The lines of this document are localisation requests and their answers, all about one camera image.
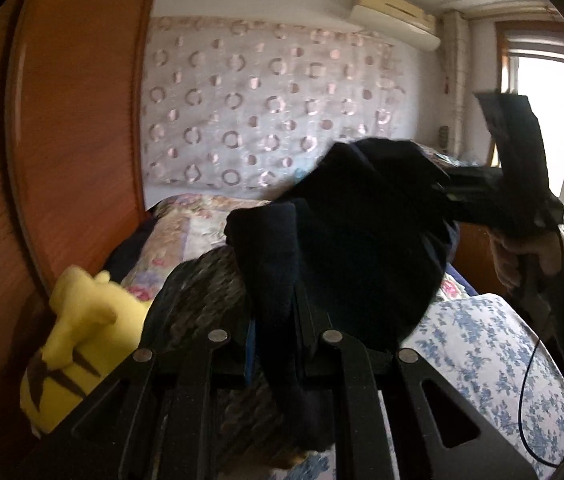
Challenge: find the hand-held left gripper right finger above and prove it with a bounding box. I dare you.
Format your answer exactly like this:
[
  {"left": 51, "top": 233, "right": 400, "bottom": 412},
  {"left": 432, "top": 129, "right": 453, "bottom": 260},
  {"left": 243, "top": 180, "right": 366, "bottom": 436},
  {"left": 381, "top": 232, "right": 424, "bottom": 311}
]
[{"left": 292, "top": 287, "right": 538, "bottom": 480}]

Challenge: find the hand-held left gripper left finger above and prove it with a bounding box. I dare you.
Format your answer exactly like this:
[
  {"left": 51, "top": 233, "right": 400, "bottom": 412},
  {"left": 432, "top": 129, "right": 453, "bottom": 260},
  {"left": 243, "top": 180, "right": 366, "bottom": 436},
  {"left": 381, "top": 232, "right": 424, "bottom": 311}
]
[{"left": 22, "top": 310, "right": 259, "bottom": 480}]

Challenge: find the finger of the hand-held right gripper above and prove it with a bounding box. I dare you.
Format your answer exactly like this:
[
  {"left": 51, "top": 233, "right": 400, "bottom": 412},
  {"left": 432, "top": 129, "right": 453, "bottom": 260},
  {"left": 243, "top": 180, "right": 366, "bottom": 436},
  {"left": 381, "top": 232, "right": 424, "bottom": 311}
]
[{"left": 443, "top": 167, "right": 500, "bottom": 223}]

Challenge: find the navy printed T-shirt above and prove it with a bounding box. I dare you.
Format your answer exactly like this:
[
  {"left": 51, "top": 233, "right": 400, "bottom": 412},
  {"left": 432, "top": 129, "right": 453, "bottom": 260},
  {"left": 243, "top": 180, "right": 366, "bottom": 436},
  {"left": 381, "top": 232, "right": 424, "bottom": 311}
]
[{"left": 224, "top": 137, "right": 460, "bottom": 453}]

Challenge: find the person's right hand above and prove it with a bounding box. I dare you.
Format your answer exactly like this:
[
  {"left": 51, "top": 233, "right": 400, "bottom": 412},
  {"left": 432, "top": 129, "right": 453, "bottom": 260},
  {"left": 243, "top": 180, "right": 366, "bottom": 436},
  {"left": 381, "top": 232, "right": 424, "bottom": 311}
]
[{"left": 492, "top": 229, "right": 564, "bottom": 290}]

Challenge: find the low wooden cabinet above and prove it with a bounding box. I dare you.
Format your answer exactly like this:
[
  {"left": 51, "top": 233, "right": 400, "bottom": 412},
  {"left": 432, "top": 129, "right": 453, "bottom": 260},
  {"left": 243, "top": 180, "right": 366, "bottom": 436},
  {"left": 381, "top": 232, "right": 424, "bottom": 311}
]
[{"left": 454, "top": 220, "right": 500, "bottom": 296}]

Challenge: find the dark circle-patterned cloth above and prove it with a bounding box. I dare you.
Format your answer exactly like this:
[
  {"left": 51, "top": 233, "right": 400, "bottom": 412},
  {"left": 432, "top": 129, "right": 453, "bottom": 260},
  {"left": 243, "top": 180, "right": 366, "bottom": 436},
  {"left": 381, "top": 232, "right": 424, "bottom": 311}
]
[{"left": 139, "top": 245, "right": 313, "bottom": 471}]

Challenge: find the pale patterned curtain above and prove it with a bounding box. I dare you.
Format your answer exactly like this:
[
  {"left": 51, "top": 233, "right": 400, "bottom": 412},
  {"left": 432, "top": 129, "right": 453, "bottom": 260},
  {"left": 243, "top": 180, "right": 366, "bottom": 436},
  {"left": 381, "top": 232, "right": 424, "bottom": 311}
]
[{"left": 442, "top": 10, "right": 470, "bottom": 153}]

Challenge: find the floral quilt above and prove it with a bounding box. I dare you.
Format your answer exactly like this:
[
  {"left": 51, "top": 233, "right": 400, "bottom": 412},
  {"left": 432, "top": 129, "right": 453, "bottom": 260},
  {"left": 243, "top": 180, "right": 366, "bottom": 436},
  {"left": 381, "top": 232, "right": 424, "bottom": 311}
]
[{"left": 122, "top": 194, "right": 283, "bottom": 306}]

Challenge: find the blue floral bed sheet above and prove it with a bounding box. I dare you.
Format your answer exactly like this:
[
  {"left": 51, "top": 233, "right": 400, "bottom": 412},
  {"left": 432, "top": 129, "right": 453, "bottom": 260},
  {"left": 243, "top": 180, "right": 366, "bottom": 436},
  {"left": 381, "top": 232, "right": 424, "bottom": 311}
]
[{"left": 282, "top": 292, "right": 564, "bottom": 480}]

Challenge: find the yellow plush toy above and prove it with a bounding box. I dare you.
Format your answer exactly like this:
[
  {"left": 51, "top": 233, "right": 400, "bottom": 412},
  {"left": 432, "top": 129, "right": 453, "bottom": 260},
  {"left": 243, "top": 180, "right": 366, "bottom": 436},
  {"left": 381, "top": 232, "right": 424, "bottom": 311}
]
[{"left": 19, "top": 266, "right": 155, "bottom": 436}]

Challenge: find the wooden slatted wardrobe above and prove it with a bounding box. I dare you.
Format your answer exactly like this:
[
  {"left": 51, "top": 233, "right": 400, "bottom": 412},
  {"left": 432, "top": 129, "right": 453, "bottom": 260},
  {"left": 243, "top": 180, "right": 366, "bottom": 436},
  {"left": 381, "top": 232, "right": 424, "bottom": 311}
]
[{"left": 0, "top": 0, "right": 167, "bottom": 480}]

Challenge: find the cream wall air conditioner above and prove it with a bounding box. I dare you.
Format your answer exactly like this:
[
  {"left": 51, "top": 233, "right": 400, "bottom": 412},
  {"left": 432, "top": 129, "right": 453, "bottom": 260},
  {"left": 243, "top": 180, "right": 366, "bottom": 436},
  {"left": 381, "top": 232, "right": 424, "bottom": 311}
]
[{"left": 347, "top": 0, "right": 442, "bottom": 51}]

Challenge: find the black cable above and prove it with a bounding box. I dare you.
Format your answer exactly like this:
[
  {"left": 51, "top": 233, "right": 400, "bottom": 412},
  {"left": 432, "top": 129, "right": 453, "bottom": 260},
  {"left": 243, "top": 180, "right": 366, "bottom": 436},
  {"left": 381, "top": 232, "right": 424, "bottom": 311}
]
[{"left": 519, "top": 280, "right": 560, "bottom": 467}]

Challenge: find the circle-patterned wall cloth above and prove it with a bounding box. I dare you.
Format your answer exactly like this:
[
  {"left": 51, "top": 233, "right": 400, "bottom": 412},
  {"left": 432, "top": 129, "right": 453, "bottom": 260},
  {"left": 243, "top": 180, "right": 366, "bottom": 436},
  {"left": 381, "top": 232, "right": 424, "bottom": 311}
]
[{"left": 142, "top": 16, "right": 407, "bottom": 193}]

